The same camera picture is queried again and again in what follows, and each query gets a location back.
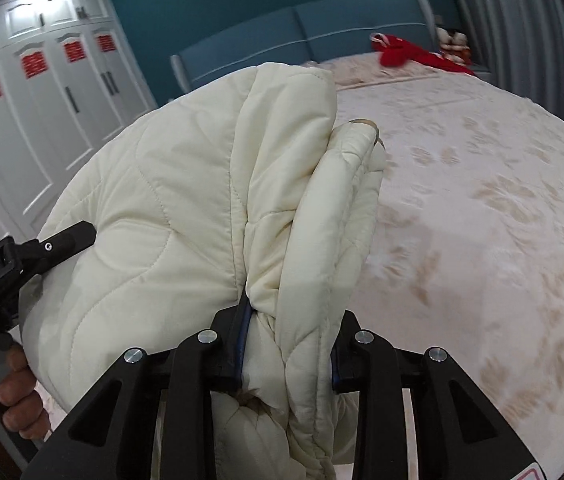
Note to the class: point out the white wardrobe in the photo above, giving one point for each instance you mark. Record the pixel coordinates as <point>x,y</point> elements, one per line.
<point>69,83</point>

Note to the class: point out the blue upholstered headboard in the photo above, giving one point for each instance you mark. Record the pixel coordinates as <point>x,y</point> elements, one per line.
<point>316,31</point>

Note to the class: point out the red garment on bed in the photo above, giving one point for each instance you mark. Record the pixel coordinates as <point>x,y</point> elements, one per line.
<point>395,52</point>

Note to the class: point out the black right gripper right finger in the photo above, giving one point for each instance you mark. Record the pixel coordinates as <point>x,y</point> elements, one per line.
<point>459,433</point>

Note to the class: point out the pink floral bed cover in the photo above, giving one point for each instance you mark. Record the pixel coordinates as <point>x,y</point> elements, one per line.
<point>468,250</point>

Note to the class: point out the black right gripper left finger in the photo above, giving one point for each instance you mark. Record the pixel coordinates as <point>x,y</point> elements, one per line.
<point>143,398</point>

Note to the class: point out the person's left hand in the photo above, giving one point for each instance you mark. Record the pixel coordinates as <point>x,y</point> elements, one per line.
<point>25,413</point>

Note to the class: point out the plush toys on nightstand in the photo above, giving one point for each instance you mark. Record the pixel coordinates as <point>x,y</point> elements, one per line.
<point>454,46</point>

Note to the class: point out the grey curtain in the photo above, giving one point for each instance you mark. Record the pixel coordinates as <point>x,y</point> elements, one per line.
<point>522,42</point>

